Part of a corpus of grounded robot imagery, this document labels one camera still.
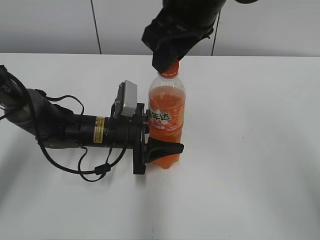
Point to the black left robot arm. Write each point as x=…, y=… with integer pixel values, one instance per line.
x=56, y=127

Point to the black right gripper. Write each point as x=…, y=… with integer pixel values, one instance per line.
x=178, y=27

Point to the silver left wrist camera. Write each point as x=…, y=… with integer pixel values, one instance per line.
x=125, y=103

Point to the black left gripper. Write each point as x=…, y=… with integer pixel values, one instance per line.
x=129, y=133

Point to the orange Mirinda soda bottle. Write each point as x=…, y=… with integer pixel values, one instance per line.
x=166, y=106

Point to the orange bottle cap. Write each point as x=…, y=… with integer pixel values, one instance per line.
x=172, y=71

